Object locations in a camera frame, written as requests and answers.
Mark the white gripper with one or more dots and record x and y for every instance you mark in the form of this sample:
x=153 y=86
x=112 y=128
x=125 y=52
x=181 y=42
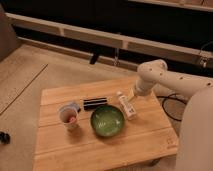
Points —
x=136 y=93

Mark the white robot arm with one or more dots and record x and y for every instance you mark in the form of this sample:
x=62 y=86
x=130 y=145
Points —
x=156 y=72

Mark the green ceramic bowl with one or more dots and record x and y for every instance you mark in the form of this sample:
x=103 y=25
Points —
x=107 y=121

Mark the wooden table board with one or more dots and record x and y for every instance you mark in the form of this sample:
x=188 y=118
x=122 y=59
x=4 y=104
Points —
x=148 y=136

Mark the black rectangular box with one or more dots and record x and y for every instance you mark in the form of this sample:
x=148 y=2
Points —
x=89 y=104

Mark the white yogurt cup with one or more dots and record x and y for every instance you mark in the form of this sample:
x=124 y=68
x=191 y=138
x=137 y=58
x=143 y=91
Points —
x=68 y=115

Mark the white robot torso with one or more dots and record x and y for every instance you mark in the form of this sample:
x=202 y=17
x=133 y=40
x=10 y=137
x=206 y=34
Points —
x=195 y=151

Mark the small black floor object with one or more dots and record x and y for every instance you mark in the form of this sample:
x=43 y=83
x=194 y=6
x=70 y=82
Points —
x=4 y=138

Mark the white shelf rail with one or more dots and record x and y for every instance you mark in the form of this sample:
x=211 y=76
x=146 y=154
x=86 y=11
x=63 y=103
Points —
x=138 y=45

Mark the black shelf bracket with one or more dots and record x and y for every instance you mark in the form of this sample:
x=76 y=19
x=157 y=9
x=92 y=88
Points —
x=94 y=57

